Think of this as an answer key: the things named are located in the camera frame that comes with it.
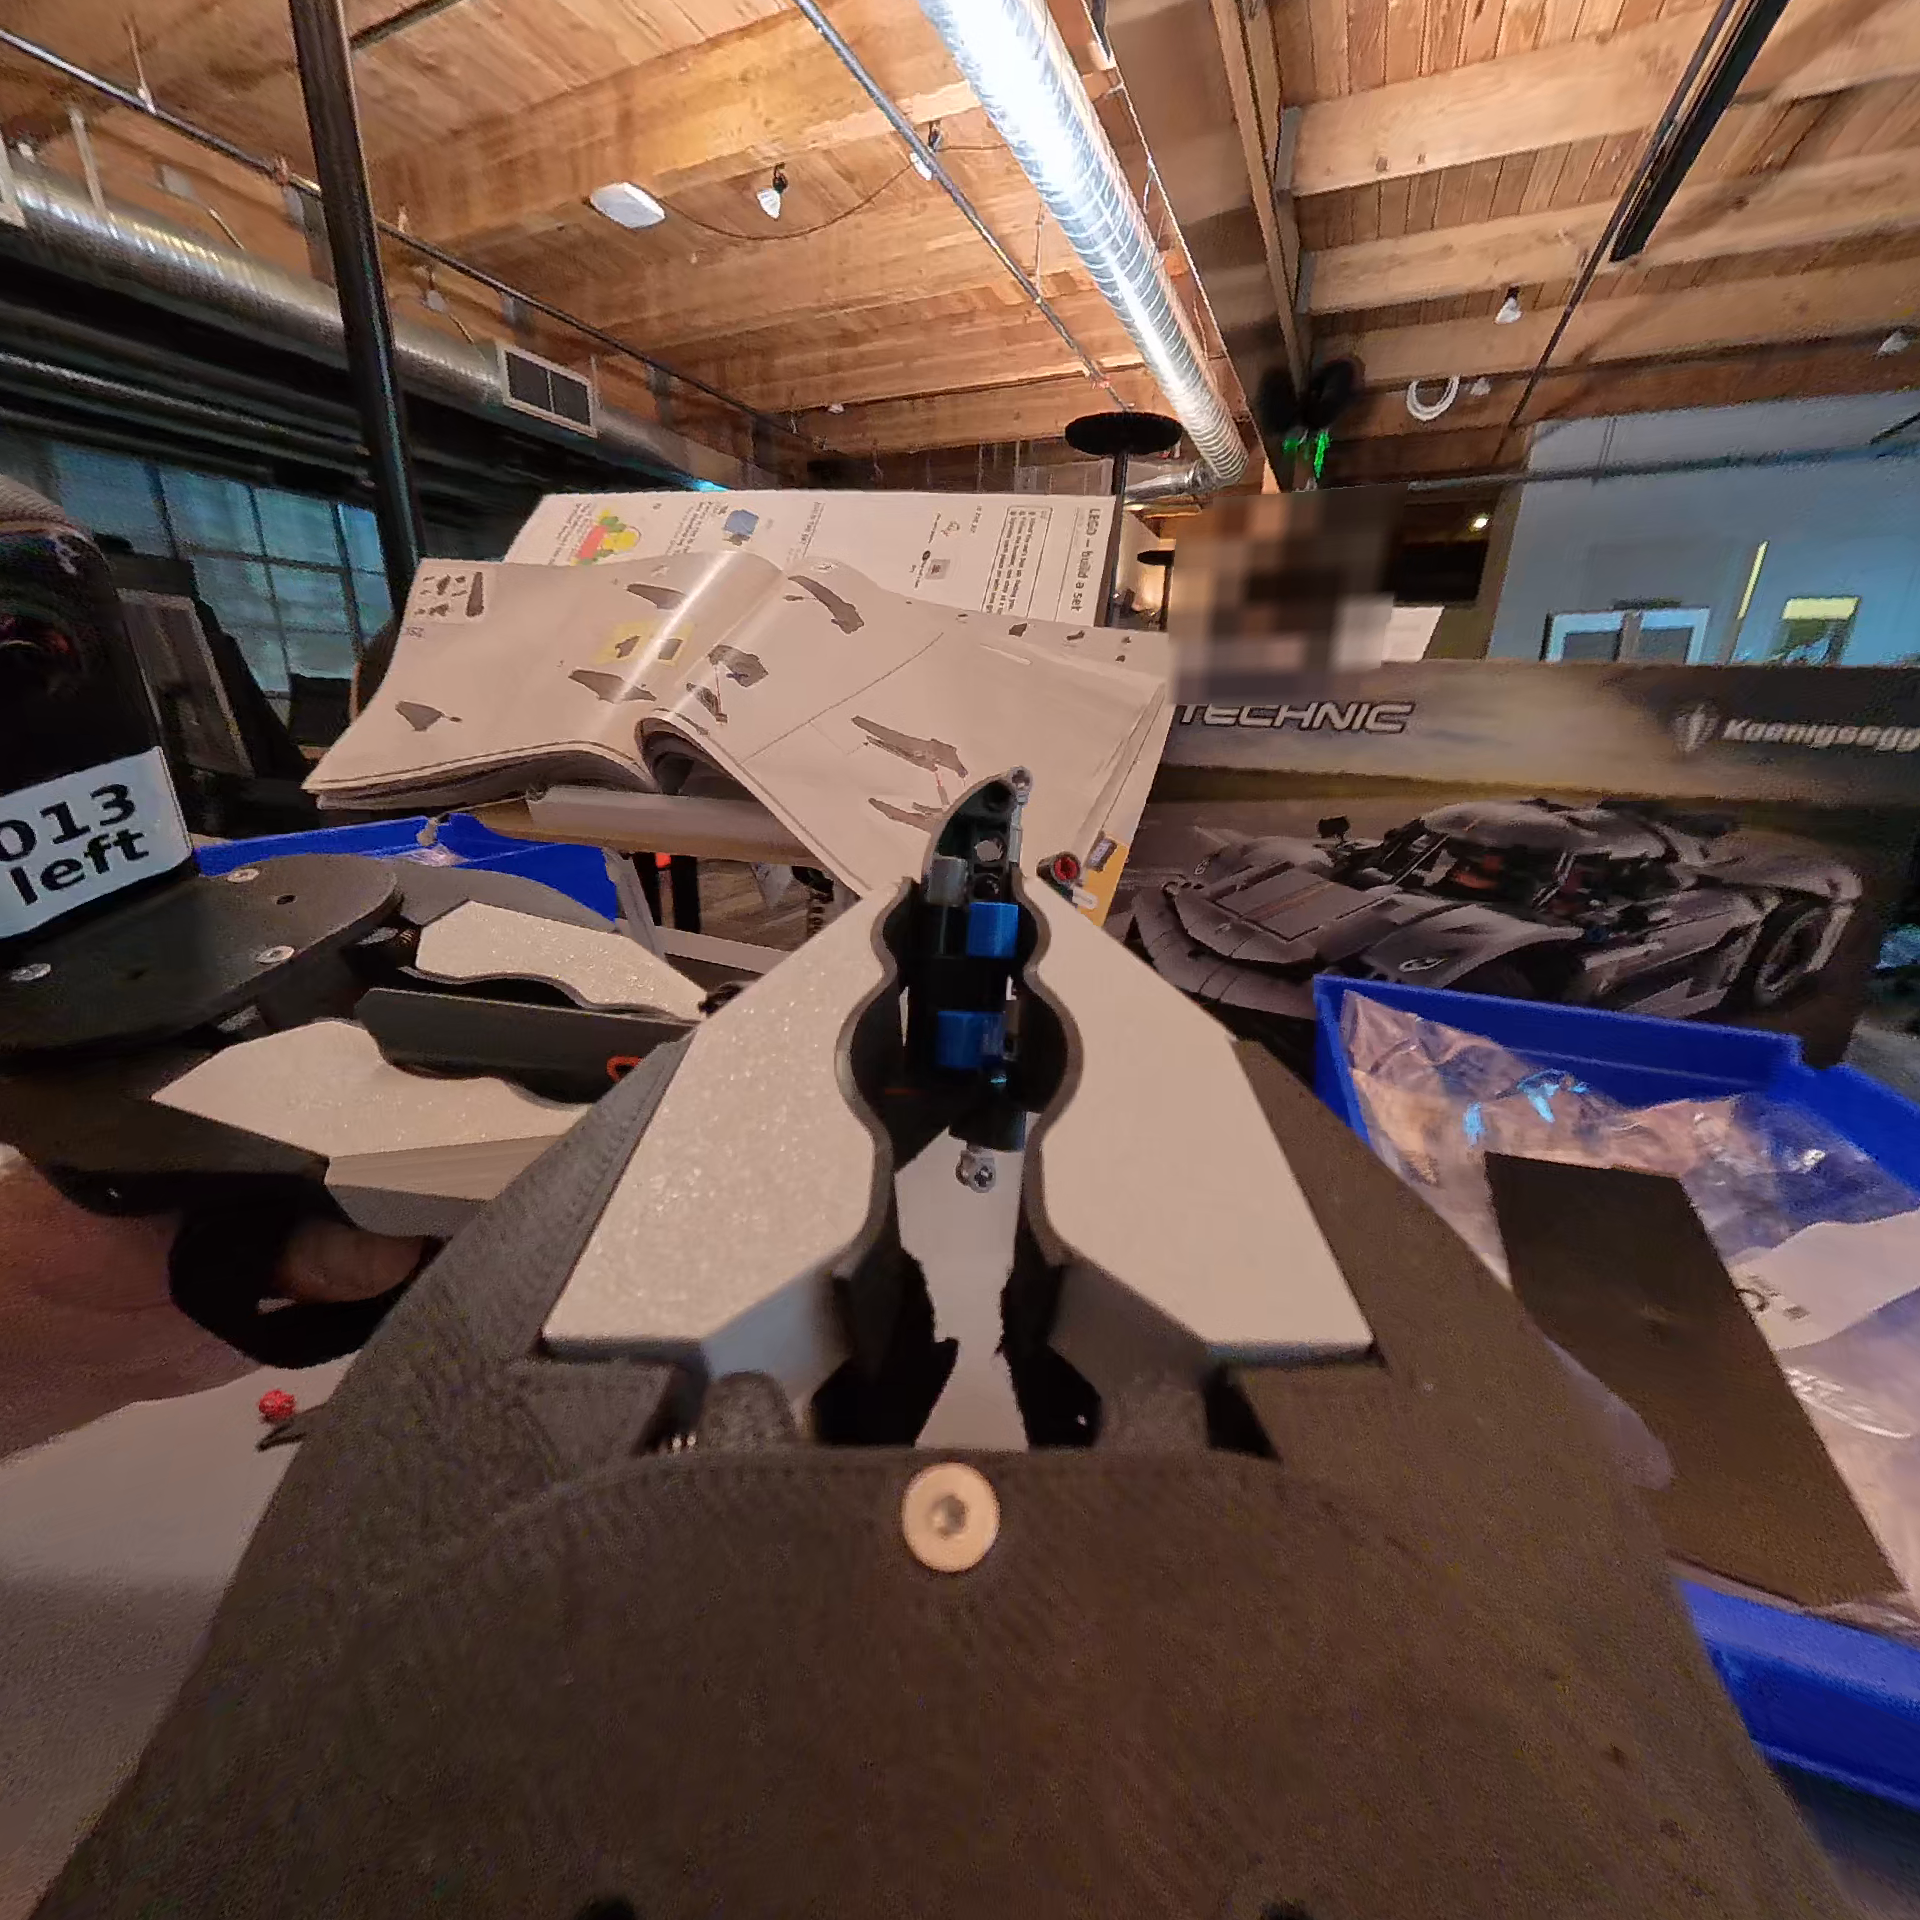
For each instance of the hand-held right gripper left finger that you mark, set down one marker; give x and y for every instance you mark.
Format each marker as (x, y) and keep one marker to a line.
(704, 1184)

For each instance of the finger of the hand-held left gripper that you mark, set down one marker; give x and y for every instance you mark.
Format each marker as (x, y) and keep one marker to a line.
(539, 955)
(376, 1110)

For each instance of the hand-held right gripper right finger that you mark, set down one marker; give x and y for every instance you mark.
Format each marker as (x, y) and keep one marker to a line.
(1200, 1184)

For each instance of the dark grey lego car assembly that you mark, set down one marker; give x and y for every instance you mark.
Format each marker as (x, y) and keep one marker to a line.
(984, 932)

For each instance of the open lego instruction booklet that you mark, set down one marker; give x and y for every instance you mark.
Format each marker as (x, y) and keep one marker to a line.
(600, 676)

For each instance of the lego set box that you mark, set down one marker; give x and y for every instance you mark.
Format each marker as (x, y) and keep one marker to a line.
(1499, 886)

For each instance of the person's left hand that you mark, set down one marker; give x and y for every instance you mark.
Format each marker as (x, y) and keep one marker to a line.
(90, 1305)

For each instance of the blue plastic parts bin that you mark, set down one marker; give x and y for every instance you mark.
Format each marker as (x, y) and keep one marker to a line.
(556, 879)
(1499, 1020)

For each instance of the grey booklet stand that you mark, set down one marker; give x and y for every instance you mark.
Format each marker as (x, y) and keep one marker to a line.
(675, 822)

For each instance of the clear plastic parts bag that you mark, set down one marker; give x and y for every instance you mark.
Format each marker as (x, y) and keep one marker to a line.
(1620, 1125)

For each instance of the dark cardboard sheet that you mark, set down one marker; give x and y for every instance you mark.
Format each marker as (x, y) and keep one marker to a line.
(1680, 1381)

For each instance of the white printed instruction sheet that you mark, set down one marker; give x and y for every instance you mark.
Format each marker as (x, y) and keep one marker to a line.
(869, 540)

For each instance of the white vent grille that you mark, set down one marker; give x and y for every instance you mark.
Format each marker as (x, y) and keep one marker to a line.
(546, 389)

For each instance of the white ceiling access point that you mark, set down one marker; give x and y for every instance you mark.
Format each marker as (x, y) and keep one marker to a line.
(627, 205)

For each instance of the silver ventilation duct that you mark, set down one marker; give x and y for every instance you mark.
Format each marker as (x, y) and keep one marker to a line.
(1078, 181)
(225, 284)

